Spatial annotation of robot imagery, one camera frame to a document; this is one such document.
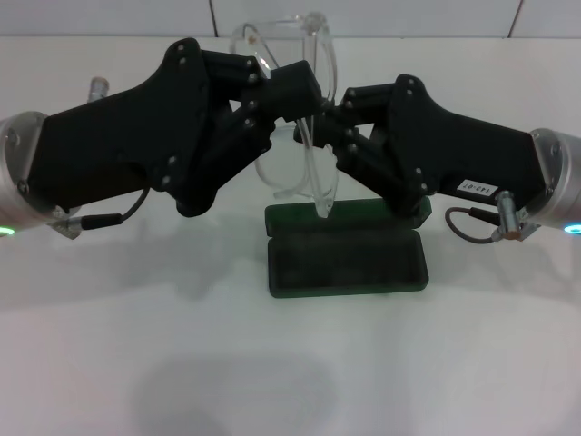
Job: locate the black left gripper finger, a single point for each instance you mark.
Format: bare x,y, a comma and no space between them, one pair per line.
290,82

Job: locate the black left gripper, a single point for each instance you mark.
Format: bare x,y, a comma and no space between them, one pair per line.
113,136

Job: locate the green glasses case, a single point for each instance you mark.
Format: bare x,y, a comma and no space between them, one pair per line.
345,268

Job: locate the clear white glasses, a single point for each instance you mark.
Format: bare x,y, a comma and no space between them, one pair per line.
313,23

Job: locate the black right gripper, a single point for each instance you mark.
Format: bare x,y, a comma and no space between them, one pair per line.
454,145

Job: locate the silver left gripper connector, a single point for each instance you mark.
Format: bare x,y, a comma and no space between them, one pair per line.
97,88

